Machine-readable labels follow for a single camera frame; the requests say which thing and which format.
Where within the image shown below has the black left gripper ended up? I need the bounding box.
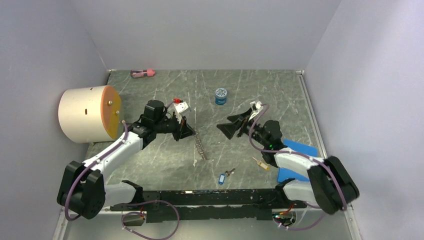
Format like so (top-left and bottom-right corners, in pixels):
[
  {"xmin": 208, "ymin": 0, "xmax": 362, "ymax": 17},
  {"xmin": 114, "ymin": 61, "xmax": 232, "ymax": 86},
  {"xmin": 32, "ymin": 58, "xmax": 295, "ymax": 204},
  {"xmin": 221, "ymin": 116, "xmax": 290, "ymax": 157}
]
[{"xmin": 154, "ymin": 113, "xmax": 196, "ymax": 142}]

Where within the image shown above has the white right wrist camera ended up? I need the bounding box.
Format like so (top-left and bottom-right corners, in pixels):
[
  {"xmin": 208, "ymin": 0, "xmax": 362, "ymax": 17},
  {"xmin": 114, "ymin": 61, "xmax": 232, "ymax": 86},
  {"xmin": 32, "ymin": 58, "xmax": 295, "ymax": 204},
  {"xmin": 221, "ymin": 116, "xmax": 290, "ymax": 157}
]
[{"xmin": 249, "ymin": 101, "xmax": 264, "ymax": 121}]

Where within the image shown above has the pink capped small bottle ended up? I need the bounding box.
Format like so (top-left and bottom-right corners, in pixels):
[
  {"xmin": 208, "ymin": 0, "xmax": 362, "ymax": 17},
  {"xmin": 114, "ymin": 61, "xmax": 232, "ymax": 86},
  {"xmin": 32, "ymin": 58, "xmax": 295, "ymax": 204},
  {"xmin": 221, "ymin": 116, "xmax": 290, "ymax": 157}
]
[{"xmin": 130, "ymin": 69, "xmax": 156, "ymax": 79}]

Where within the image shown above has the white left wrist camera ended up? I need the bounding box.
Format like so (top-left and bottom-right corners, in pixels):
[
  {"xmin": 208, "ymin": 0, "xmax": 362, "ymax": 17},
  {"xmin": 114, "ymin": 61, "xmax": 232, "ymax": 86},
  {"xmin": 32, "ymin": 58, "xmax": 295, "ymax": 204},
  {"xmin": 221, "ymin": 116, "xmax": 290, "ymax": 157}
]
[{"xmin": 172, "ymin": 98, "xmax": 191, "ymax": 122}]

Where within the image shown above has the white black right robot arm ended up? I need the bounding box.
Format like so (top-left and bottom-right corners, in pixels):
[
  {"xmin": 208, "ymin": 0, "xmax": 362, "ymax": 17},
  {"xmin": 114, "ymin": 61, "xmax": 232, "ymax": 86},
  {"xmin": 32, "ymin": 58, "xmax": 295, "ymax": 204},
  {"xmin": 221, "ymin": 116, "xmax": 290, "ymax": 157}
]
[{"xmin": 216, "ymin": 109, "xmax": 360, "ymax": 215}]

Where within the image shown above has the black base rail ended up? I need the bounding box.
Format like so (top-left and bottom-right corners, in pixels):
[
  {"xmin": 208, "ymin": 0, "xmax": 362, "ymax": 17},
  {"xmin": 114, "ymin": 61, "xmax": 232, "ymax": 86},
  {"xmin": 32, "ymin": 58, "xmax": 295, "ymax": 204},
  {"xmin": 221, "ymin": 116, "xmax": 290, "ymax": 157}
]
[{"xmin": 110, "ymin": 188, "xmax": 306, "ymax": 223}]

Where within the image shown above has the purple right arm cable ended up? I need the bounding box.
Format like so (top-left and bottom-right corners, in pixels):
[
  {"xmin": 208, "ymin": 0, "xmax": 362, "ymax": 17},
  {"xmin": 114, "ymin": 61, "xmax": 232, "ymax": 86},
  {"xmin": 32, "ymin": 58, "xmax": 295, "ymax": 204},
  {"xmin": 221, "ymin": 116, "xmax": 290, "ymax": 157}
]
[{"xmin": 248, "ymin": 103, "xmax": 349, "ymax": 232}]

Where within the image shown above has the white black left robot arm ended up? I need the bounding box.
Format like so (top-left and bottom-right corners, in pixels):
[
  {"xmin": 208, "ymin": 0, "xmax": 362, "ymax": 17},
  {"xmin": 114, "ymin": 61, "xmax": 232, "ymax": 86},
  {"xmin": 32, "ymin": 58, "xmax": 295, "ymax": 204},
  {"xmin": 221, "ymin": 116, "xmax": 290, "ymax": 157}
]
[{"xmin": 57, "ymin": 98, "xmax": 196, "ymax": 221}]

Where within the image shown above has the cream cylinder with orange face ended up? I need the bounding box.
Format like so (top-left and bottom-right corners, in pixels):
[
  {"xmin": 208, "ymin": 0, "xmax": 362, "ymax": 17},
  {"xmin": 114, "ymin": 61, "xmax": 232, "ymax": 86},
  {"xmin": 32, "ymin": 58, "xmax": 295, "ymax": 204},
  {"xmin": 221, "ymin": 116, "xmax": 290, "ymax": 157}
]
[{"xmin": 58, "ymin": 85, "xmax": 123, "ymax": 143}]

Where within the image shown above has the blue flat sheet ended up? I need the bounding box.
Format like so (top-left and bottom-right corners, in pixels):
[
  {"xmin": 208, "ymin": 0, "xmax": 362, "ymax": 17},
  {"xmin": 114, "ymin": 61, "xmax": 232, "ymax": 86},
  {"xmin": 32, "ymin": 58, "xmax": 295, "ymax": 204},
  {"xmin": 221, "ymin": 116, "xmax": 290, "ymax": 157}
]
[{"xmin": 275, "ymin": 139, "xmax": 319, "ymax": 183}]

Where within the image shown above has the blue round jar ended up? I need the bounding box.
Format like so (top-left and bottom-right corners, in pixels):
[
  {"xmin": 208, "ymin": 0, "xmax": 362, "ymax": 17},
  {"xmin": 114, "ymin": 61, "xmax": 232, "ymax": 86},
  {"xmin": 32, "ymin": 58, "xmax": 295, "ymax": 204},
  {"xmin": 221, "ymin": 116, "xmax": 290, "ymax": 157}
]
[{"xmin": 214, "ymin": 87, "xmax": 228, "ymax": 105}]

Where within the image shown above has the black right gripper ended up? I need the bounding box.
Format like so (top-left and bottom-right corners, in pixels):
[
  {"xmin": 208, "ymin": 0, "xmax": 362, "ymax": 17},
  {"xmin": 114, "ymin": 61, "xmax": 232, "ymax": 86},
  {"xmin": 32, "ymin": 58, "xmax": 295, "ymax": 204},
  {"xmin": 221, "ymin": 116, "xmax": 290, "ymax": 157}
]
[{"xmin": 216, "ymin": 108, "xmax": 269, "ymax": 147}]

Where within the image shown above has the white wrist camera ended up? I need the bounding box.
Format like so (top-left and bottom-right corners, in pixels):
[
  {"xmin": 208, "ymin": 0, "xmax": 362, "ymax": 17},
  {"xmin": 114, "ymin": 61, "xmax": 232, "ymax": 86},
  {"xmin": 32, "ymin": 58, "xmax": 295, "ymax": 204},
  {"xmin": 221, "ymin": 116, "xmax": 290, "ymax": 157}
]
[
  {"xmin": 172, "ymin": 98, "xmax": 191, "ymax": 122},
  {"xmin": 249, "ymin": 101, "xmax": 264, "ymax": 121}
]

